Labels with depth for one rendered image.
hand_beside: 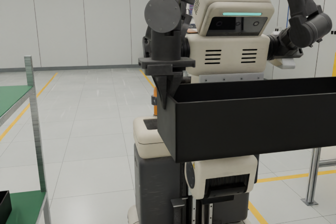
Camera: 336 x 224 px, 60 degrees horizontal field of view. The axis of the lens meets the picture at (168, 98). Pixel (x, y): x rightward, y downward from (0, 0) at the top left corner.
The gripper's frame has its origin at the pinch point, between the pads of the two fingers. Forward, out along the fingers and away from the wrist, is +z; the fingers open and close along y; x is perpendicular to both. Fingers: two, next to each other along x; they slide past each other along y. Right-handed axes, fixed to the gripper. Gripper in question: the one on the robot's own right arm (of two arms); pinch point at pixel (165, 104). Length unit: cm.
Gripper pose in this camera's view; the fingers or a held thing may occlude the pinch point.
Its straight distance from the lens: 58.7
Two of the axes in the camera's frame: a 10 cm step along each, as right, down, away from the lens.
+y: 9.7, -0.5, 2.2
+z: 0.0, 9.7, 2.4
